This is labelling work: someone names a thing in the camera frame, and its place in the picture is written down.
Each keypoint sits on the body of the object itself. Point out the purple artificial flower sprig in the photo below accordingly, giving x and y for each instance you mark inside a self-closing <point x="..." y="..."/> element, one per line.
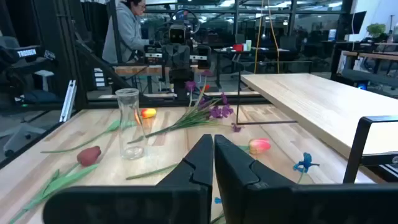
<point x="217" y="112"/>

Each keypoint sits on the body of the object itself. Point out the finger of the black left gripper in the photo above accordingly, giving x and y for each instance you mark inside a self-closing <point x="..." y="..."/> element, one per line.
<point x="178" y="91"/>
<point x="184" y="95"/>

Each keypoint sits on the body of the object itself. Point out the dark red artificial tulip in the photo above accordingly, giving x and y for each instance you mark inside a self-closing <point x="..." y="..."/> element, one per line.
<point x="88" y="155"/>

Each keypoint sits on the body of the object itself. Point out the small red object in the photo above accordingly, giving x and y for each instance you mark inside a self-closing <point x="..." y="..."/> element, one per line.
<point x="206" y="87"/>

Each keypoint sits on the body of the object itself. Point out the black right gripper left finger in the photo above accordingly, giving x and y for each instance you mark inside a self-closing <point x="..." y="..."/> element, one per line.
<point x="186" y="202"/>

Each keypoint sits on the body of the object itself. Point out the wooden workbench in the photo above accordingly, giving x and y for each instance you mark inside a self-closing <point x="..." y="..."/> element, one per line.
<point x="133" y="70"/>

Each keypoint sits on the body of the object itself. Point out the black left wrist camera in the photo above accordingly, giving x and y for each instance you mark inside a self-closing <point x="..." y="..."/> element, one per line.
<point x="177" y="34"/>

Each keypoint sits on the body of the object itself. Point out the blue artificial flower sprig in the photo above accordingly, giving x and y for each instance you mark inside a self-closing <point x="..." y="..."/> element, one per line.
<point x="304" y="163"/>

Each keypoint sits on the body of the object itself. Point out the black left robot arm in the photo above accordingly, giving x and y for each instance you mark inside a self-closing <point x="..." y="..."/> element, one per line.
<point x="203" y="57"/>

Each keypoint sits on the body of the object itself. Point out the green potted plant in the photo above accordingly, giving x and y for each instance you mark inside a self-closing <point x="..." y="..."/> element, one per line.
<point x="375" y="30"/>

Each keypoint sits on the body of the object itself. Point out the pink artificial tulip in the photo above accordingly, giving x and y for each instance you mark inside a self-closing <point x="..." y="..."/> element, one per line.
<point x="259" y="145"/>

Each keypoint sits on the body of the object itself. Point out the pale green cup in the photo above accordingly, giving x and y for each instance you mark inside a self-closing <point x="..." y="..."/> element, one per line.
<point x="248" y="45"/>

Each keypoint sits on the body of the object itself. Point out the silver aluminium brace bar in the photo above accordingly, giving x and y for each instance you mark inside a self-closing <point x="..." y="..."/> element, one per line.
<point x="67" y="101"/>

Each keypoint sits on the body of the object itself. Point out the small red box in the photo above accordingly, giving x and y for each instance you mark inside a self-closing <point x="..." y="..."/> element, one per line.
<point x="237" y="47"/>

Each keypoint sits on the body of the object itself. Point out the yellow orange artificial tulip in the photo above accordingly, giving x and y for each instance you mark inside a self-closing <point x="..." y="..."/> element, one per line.
<point x="148" y="113"/>

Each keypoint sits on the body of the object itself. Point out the black idle robot arm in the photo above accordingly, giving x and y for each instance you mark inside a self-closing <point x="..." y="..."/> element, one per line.
<point x="28" y="53"/>

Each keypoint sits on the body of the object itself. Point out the wooden shelf black metal frame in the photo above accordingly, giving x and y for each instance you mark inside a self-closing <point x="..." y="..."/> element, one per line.
<point x="311" y="99"/>

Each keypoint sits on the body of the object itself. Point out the person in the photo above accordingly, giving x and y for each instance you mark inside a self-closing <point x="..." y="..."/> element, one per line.
<point x="124" y="34"/>

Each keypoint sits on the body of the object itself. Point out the tall clear glass vase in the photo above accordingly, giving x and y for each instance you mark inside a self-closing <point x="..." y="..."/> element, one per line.
<point x="129" y="124"/>

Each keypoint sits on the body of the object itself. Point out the black monitor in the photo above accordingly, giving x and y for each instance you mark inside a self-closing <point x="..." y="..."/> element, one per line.
<point x="358" y="21"/>

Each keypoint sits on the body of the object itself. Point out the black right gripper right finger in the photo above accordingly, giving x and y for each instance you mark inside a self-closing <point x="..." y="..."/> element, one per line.
<point x="248" y="202"/>

